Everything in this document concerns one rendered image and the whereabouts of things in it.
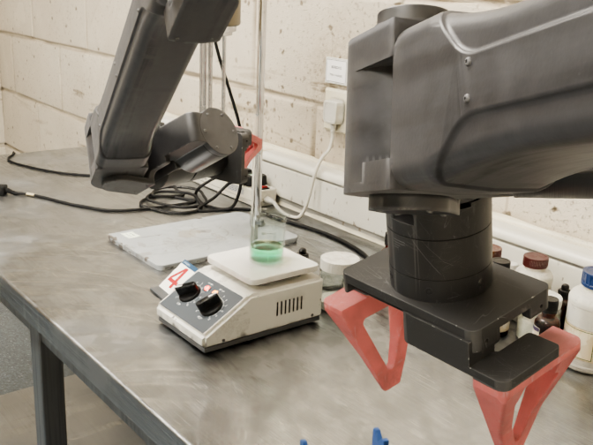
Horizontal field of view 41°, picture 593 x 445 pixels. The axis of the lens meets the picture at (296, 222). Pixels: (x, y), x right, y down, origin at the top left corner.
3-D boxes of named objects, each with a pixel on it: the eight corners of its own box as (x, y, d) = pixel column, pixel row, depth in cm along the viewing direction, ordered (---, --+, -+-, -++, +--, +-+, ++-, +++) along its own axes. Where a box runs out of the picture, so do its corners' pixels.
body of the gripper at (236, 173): (191, 121, 104) (150, 127, 98) (251, 131, 98) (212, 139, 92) (191, 169, 106) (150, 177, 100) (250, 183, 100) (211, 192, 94)
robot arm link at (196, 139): (86, 118, 90) (95, 190, 87) (148, 75, 83) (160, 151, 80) (169, 136, 99) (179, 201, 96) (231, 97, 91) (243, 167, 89)
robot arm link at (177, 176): (122, 153, 93) (139, 197, 93) (157, 130, 89) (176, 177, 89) (163, 145, 99) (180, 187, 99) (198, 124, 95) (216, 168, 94)
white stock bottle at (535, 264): (522, 328, 115) (531, 263, 112) (501, 313, 120) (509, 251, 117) (554, 324, 117) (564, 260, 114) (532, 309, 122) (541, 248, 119)
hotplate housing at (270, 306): (204, 357, 102) (204, 299, 100) (155, 321, 112) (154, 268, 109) (334, 319, 115) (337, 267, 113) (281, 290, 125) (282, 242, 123)
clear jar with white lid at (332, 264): (326, 317, 116) (329, 266, 113) (311, 302, 121) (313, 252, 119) (364, 313, 118) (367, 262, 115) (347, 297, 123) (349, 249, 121)
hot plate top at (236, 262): (251, 287, 105) (251, 281, 104) (204, 260, 114) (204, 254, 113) (321, 270, 112) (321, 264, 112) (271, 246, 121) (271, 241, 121)
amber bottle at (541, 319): (558, 354, 107) (566, 297, 105) (551, 364, 104) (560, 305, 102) (532, 348, 109) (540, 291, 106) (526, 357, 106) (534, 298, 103)
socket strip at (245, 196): (256, 208, 168) (257, 188, 167) (164, 169, 198) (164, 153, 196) (276, 205, 172) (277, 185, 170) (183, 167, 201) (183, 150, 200)
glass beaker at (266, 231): (243, 267, 110) (243, 212, 108) (251, 254, 115) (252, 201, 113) (285, 271, 110) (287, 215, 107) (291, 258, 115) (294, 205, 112)
